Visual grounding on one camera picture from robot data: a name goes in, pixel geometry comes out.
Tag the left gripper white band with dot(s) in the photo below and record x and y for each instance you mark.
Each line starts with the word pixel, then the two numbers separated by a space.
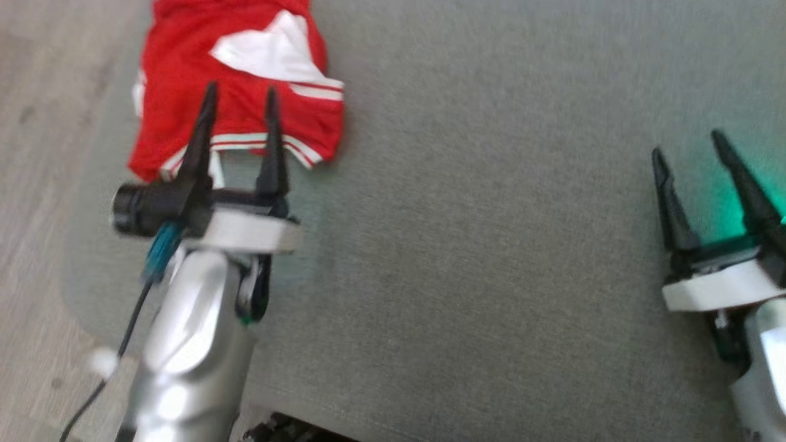
pixel 245 232

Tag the dark robot base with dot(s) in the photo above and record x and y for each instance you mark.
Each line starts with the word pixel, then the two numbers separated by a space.
pixel 295 430

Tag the large grey sofa seat cushion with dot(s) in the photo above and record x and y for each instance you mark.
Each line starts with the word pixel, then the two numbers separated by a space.
pixel 479 233

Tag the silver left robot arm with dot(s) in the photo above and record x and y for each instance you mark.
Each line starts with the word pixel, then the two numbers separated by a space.
pixel 196 344

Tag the red and white sports shorts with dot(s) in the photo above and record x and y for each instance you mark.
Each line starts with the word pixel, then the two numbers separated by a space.
pixel 190 73

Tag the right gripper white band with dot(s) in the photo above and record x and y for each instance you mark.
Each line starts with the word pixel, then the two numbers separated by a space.
pixel 724 282

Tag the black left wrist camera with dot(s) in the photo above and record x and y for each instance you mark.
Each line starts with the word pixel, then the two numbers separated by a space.
pixel 147 209

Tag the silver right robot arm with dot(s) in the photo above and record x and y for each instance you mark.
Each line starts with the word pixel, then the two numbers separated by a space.
pixel 767 362

